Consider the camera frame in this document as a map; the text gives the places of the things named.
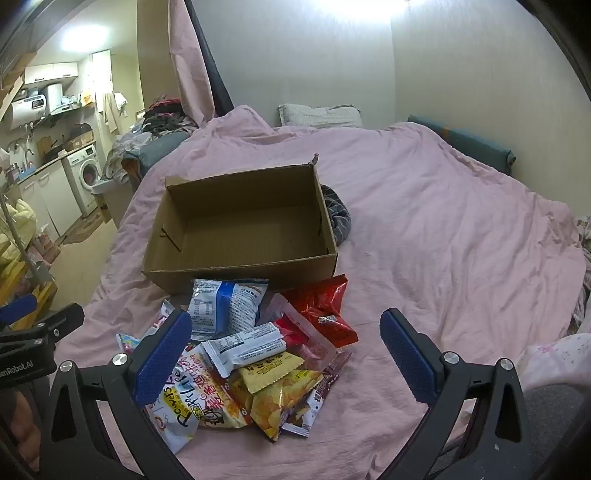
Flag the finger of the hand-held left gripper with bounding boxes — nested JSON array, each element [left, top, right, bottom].
[[0, 302, 85, 359], [0, 294, 38, 326]]

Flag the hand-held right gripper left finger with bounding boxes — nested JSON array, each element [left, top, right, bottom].
[[39, 309, 195, 480]]

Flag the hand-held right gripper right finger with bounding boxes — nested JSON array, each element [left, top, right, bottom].
[[379, 308, 550, 480]]

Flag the pastel pink snack packet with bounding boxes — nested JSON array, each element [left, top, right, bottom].
[[115, 300, 178, 356]]

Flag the white red circle packet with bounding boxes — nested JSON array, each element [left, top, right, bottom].
[[144, 364, 208, 455]]

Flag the white orange print packet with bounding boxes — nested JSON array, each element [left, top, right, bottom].
[[182, 344, 252, 430]]

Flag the red white snack bag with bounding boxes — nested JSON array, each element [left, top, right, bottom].
[[200, 313, 311, 379]]

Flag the blue white snack packet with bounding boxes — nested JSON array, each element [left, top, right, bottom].
[[190, 278, 270, 341]]

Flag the clear pink snack packet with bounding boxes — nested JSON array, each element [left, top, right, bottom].
[[256, 293, 338, 370]]

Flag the brown white snack packet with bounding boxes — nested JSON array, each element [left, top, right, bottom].
[[281, 351, 352, 437]]

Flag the blue yellow snack bag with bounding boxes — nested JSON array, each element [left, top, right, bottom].
[[237, 351, 306, 394]]

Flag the yellow chip bag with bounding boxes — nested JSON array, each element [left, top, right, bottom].
[[224, 368, 324, 441]]

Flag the person's left hand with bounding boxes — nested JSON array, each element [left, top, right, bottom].
[[9, 394, 44, 467]]

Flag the yellow wooden rack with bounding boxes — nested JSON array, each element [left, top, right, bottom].
[[0, 258, 58, 315]]

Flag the pale yellow quilt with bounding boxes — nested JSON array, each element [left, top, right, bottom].
[[0, 198, 38, 278]]

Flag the patterned floor rug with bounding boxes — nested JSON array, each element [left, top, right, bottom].
[[62, 210, 106, 245]]

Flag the white kitchen base cabinets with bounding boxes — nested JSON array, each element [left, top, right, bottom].
[[18, 161, 77, 236]]

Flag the pink duvet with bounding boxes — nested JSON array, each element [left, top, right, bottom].
[[53, 104, 587, 480]]

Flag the white plastic bin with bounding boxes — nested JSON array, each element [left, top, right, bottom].
[[91, 178, 134, 227]]

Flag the pink floral cloth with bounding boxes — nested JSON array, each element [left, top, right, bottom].
[[515, 332, 591, 393]]

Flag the white washing machine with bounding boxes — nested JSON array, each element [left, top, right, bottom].
[[62, 144, 103, 217]]

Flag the grey striped cloth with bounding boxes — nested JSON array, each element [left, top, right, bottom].
[[321, 184, 354, 246]]

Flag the small brown cardboard box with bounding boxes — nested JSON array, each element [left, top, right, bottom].
[[65, 130, 95, 151]]

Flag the white crumpled clothes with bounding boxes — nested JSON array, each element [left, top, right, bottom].
[[105, 133, 153, 182]]

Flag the patterned blanket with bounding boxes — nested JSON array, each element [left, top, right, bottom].
[[571, 217, 591, 334]]

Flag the white water heater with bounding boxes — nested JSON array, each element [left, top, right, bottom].
[[10, 95, 47, 127]]

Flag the beige hanging towel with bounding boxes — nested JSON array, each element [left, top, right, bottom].
[[102, 92, 127, 134]]

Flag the teal cushion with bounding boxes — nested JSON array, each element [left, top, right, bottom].
[[407, 114, 517, 176]]

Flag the dark clothes pile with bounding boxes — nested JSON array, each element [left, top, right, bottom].
[[143, 96, 199, 137]]

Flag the grey white pillow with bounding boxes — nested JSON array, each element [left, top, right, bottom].
[[278, 103, 363, 129]]

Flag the pink curtain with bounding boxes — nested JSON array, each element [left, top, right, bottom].
[[167, 0, 218, 125]]

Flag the white wall cabinet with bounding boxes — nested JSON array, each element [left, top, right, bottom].
[[24, 62, 79, 86]]

